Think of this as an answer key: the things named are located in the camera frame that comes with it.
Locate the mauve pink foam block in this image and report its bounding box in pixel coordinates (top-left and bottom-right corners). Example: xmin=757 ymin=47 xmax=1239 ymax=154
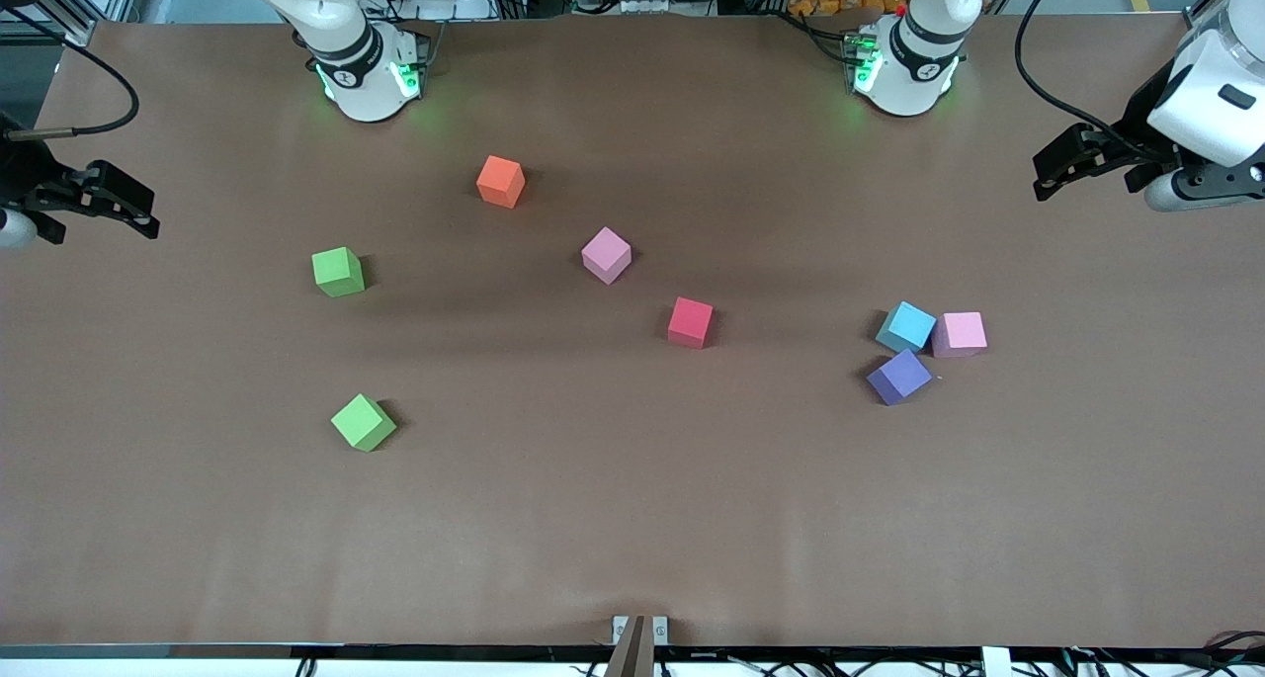
xmin=581 ymin=226 xmax=633 ymax=286

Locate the light blue foam block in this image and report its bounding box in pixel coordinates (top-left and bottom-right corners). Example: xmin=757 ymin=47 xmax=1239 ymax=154
xmin=875 ymin=301 xmax=938 ymax=355

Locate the green foam block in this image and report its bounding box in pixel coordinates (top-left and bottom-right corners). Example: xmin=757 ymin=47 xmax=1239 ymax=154
xmin=311 ymin=246 xmax=366 ymax=298
xmin=330 ymin=393 xmax=397 ymax=453

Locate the orange foam block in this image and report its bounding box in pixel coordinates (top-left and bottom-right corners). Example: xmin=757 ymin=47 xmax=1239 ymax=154
xmin=476 ymin=155 xmax=527 ymax=210

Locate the pale pink foam block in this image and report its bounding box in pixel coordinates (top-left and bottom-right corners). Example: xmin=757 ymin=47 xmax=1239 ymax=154
xmin=931 ymin=311 xmax=988 ymax=359

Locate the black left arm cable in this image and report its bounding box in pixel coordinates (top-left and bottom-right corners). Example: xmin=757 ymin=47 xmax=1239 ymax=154
xmin=1014 ymin=0 xmax=1139 ymax=144

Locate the brown wedge strip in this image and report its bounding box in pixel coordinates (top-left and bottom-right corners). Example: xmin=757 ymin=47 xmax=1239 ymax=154
xmin=605 ymin=615 xmax=656 ymax=677

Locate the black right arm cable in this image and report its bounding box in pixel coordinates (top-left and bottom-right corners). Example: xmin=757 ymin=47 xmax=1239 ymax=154
xmin=0 ymin=5 xmax=140 ymax=142

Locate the red foam block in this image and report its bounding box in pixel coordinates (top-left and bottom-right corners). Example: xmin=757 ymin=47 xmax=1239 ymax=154
xmin=667 ymin=296 xmax=715 ymax=350

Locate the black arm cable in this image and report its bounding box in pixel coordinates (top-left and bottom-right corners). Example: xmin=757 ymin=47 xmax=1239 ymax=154
xmin=0 ymin=5 xmax=140 ymax=142
xmin=1014 ymin=0 xmax=1139 ymax=144

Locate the metal table edge bracket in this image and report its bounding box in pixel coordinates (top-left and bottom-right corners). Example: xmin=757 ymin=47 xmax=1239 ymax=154
xmin=611 ymin=615 xmax=670 ymax=646

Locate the brown paper table cover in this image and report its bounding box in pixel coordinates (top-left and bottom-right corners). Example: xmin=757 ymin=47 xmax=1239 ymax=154
xmin=0 ymin=13 xmax=1265 ymax=648

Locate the purple foam block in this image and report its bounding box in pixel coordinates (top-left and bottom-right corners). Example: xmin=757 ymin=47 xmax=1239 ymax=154
xmin=867 ymin=348 xmax=933 ymax=406

